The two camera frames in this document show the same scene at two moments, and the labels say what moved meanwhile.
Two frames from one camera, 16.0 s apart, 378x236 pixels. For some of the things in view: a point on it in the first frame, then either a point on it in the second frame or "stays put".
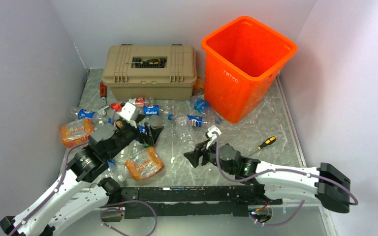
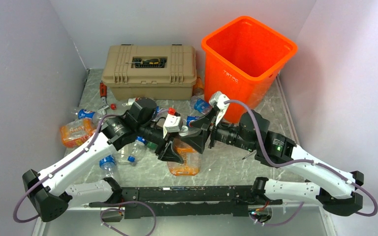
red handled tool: (103, 89) stays put
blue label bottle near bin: (199, 103) stays put
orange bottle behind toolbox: (198, 88) stays put
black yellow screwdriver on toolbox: (151, 61) stays put
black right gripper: (194, 156) → (197, 140)
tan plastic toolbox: (173, 79) stays put
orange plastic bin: (242, 61) stays put
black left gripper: (152, 135) → (167, 153)
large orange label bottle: (144, 163) → (191, 165)
